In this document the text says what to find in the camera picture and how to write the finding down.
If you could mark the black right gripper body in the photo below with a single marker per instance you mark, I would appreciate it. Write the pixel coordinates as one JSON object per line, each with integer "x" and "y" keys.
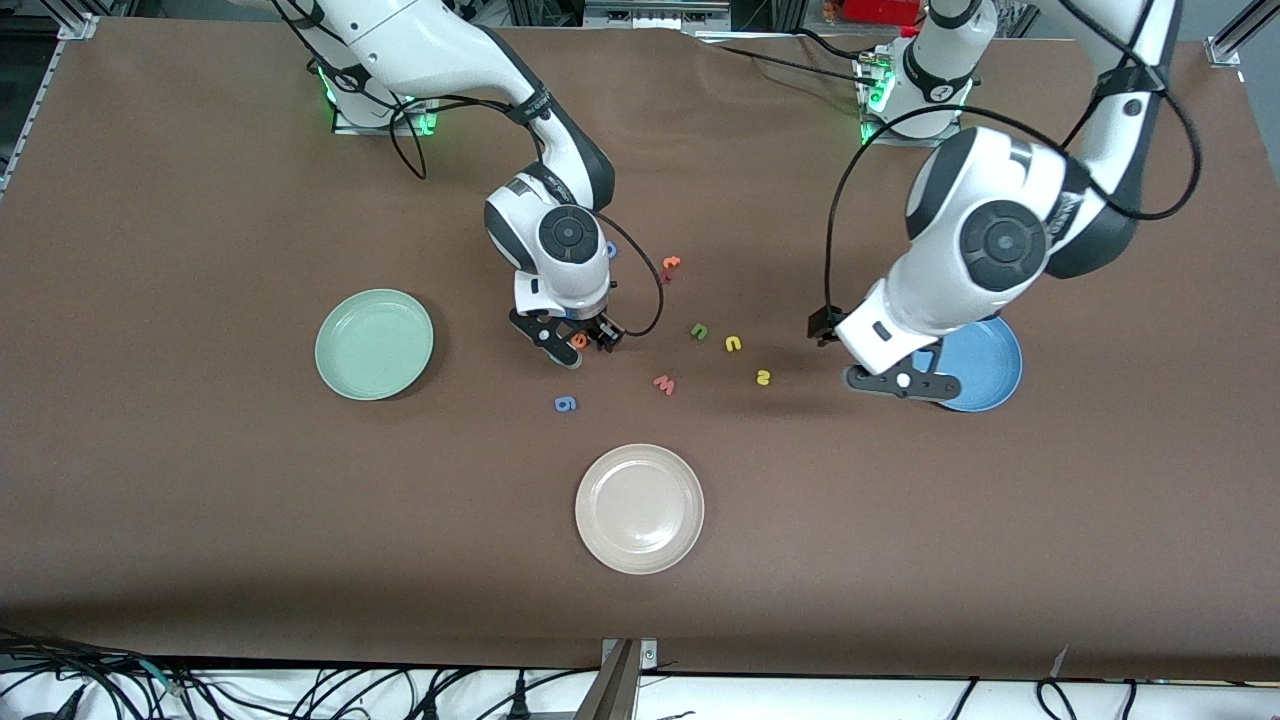
{"x": 601, "y": 328}

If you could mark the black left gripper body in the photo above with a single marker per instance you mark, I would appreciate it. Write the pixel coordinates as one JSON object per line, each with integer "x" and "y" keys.
{"x": 823, "y": 325}

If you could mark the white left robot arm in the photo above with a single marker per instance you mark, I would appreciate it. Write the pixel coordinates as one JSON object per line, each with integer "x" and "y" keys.
{"x": 960, "y": 180}

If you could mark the coral foam letter w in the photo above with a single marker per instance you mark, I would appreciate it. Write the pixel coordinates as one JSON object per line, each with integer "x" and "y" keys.
{"x": 664, "y": 385}

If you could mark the blue plate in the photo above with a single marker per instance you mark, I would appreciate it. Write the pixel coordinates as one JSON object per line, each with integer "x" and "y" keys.
{"x": 990, "y": 370}

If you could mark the beige plate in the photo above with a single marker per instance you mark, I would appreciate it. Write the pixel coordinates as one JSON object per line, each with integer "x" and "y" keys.
{"x": 640, "y": 508}

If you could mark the light green plate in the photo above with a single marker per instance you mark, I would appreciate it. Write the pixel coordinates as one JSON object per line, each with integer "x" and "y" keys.
{"x": 374, "y": 345}

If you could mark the grey metal box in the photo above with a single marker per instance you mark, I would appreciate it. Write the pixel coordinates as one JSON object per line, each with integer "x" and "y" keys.
{"x": 655, "y": 12}

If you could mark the red box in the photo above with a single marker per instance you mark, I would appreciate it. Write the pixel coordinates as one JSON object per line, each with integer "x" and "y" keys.
{"x": 880, "y": 10}

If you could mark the brown table cover sheet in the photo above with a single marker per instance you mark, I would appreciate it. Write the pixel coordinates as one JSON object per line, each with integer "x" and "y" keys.
{"x": 200, "y": 500}

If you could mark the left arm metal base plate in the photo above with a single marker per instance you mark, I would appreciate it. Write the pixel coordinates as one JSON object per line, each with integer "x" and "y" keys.
{"x": 900, "y": 142}

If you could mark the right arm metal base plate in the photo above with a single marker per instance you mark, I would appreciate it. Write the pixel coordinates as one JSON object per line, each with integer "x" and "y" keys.
{"x": 340, "y": 127}

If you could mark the metal table edge bracket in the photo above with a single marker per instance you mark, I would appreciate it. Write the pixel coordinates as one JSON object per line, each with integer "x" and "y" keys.
{"x": 615, "y": 685}

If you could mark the aluminium frame corner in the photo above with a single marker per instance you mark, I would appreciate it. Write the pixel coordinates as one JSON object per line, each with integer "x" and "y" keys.
{"x": 1222, "y": 50}

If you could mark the aluminium frame rail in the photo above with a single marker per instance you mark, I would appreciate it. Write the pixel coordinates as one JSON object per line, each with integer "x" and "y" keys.
{"x": 78, "y": 27}

